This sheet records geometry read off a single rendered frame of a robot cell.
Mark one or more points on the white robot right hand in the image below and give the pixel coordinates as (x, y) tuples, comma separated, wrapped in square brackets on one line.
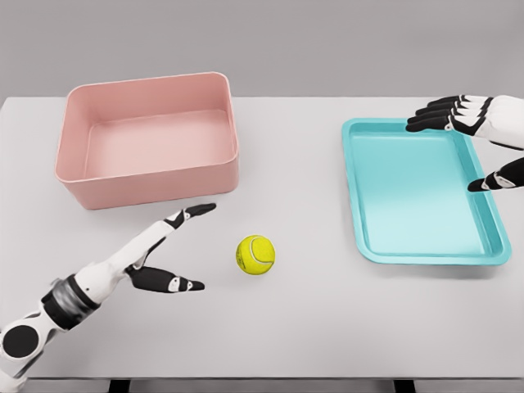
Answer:
[(497, 116)]

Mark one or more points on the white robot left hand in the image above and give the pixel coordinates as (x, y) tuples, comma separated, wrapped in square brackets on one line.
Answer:
[(135, 249)]

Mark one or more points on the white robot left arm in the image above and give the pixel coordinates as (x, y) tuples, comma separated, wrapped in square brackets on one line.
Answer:
[(88, 284)]

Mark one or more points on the pink rectangular basket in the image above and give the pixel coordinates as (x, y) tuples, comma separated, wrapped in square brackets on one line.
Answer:
[(155, 143)]

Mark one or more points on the blue rectangular tray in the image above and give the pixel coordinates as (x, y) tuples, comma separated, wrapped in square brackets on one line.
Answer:
[(409, 196)]

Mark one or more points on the yellow tennis ball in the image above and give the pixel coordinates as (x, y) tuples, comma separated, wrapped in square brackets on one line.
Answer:
[(255, 254)]

